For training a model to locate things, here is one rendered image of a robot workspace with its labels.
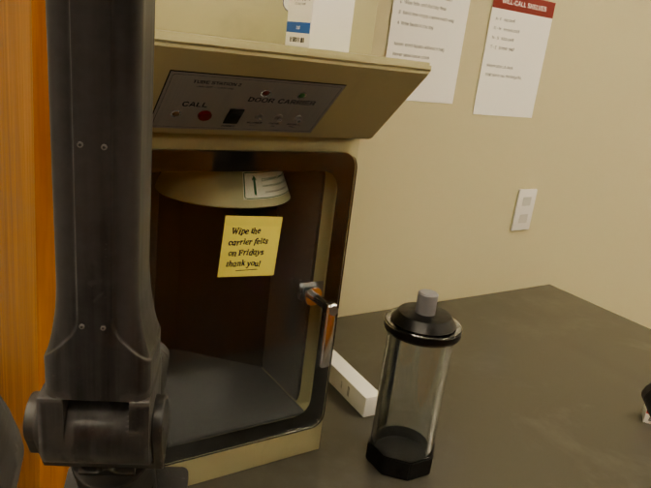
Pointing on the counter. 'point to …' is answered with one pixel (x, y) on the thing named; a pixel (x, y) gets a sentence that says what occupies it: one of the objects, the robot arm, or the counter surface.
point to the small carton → (320, 24)
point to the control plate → (203, 96)
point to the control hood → (355, 126)
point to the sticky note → (249, 246)
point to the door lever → (324, 325)
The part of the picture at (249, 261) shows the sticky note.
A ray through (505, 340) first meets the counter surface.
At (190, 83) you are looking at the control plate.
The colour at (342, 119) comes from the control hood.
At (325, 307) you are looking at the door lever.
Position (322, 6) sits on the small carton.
